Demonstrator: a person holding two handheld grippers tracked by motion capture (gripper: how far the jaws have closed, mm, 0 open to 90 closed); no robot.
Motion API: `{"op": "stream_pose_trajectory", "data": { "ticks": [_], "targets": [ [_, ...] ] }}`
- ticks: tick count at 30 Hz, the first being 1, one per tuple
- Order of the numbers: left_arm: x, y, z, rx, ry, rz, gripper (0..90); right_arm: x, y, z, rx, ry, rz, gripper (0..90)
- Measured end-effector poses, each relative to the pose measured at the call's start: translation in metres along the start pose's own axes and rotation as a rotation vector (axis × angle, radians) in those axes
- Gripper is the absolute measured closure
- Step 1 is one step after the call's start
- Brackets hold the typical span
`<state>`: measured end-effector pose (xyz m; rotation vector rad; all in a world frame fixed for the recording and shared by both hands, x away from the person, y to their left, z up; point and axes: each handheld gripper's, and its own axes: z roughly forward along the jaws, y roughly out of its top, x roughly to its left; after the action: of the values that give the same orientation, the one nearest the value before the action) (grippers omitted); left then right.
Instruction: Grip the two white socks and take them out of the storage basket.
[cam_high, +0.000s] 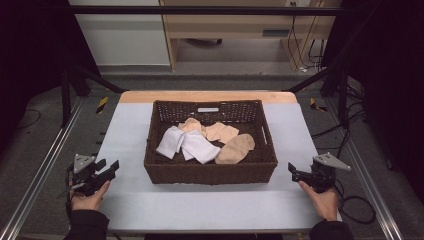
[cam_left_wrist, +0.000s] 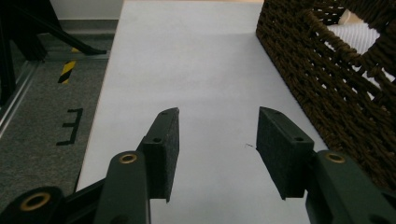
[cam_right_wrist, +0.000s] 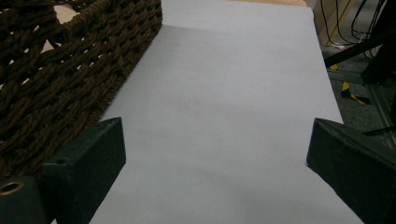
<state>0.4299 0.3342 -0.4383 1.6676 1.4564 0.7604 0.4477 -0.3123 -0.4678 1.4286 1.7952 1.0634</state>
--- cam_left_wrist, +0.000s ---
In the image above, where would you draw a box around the dark brown woven basket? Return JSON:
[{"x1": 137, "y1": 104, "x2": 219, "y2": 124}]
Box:
[{"x1": 255, "y1": 0, "x2": 396, "y2": 191}]

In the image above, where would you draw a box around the white cloth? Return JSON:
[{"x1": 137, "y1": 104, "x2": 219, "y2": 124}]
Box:
[{"x1": 325, "y1": 8, "x2": 396, "y2": 101}]

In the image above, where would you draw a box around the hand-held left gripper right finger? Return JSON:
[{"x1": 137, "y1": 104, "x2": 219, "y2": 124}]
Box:
[{"x1": 256, "y1": 105, "x2": 396, "y2": 224}]

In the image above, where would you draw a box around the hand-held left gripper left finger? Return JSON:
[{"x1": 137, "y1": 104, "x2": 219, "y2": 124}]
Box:
[{"x1": 92, "y1": 106, "x2": 180, "y2": 224}]

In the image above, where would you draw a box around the black metal stand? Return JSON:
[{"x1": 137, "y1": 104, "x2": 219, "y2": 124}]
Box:
[{"x1": 0, "y1": 0, "x2": 107, "y2": 106}]

